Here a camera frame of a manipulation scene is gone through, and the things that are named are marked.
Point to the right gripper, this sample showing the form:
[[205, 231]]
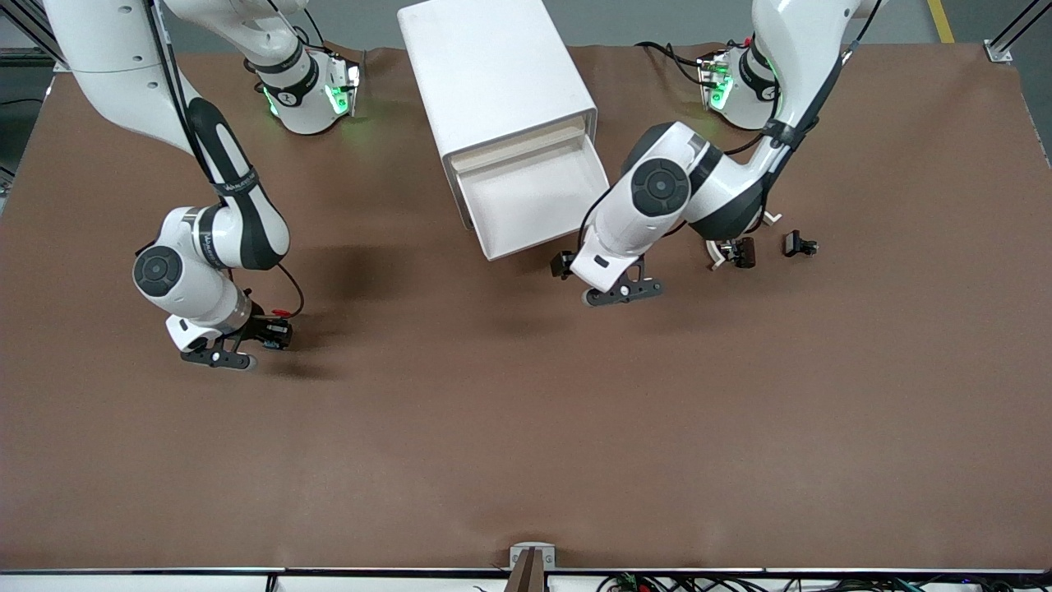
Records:
[[265, 329]]

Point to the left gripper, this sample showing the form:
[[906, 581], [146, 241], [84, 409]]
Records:
[[564, 263]]

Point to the red push button switch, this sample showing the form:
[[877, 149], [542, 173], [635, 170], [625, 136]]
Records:
[[279, 325]]

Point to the white plastic tray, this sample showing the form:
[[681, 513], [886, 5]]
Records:
[[534, 197]]

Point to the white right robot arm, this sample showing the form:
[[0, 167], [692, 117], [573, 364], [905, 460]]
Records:
[[238, 222]]

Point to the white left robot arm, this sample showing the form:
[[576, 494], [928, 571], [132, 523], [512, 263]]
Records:
[[657, 185]]

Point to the white curved plastic clamp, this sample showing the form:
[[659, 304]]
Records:
[[715, 259]]

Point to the brown table mat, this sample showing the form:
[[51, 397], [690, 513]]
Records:
[[493, 411]]

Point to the black square push button switch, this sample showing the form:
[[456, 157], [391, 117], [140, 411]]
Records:
[[793, 244]]

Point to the white table edge rail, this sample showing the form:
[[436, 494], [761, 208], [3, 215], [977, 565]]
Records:
[[164, 580]]

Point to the gray metal bracket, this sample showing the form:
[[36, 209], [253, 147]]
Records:
[[532, 552]]

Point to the brown camera post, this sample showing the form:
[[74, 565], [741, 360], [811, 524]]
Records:
[[528, 575]]

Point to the aluminium frame post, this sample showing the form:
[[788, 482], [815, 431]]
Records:
[[998, 51], [33, 37]]

